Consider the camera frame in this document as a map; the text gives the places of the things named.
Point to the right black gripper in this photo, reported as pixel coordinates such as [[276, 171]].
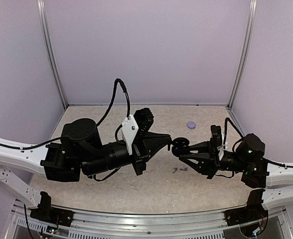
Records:
[[209, 163]]

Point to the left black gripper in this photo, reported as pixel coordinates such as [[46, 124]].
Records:
[[142, 149]]

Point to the black earbud charging case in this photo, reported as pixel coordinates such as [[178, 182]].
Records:
[[180, 146]]

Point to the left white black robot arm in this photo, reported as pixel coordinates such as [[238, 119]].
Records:
[[77, 151]]

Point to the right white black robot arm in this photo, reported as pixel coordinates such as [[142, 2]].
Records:
[[271, 182]]

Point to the purple round charging case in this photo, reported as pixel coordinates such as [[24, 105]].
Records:
[[191, 125]]

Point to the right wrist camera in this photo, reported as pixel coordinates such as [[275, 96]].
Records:
[[219, 144]]

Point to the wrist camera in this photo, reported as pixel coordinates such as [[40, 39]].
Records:
[[219, 144], [136, 126]]

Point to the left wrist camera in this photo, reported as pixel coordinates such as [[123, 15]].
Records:
[[136, 126]]

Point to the front aluminium rail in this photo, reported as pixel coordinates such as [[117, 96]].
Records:
[[101, 225]]

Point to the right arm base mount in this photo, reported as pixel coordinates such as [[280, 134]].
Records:
[[253, 210]]

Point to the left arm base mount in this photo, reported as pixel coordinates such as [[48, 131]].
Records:
[[47, 213]]

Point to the right aluminium frame post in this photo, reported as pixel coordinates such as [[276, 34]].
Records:
[[244, 53]]

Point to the aluminium frame post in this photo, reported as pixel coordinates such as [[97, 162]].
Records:
[[50, 53], [244, 53]]

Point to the left aluminium frame post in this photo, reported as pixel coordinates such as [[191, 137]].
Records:
[[50, 53]]

